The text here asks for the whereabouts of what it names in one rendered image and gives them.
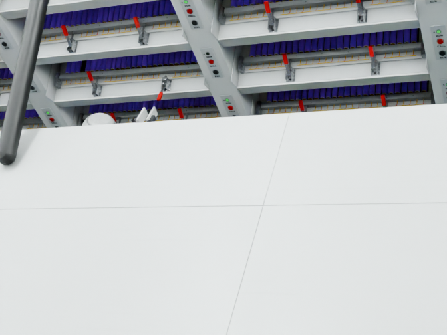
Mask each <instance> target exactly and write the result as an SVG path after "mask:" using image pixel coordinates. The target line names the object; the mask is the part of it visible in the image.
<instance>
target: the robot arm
mask: <svg viewBox="0 0 447 335"><path fill-rule="evenodd" d="M157 115H158V113H157V110H156V107H155V106H153V108H152V109H151V111H150V113H149V114H148V113H147V111H146V108H145V107H143V109H142V111H141V112H140V114H139V115H138V116H137V117H136V119H132V120H131V121H132V123H137V122H144V121H145V120H146V122H155V121H156V117H157ZM147 116H148V117H147ZM104 124H116V122H115V120H114V119H113V118H112V117H111V116H109V115H107V114H104V113H96V114H92V115H90V116H89V117H88V118H87V119H86V120H85V121H84V122H83V124H82V126H93V125H104Z"/></svg>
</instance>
